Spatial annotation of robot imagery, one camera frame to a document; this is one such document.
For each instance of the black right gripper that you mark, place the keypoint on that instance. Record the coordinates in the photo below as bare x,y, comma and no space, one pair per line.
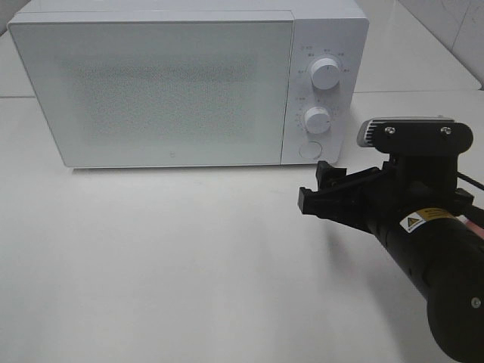
409,191

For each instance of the round white door button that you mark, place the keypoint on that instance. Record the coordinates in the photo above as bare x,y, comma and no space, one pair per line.
311,150

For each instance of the white microwave oven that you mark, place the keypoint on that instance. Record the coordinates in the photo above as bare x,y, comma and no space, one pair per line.
337,28

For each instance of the white dial knob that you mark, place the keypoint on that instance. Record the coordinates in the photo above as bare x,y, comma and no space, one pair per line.
317,120
325,72

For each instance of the white microwave door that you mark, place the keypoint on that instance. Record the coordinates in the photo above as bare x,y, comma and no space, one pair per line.
160,94

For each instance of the upper white dial knob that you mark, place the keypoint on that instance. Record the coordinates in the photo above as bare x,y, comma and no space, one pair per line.
325,72

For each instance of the lower white dial knob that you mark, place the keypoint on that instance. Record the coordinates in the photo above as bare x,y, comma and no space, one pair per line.
317,120

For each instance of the pink round plate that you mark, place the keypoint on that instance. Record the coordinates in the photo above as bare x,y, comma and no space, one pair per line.
474,228

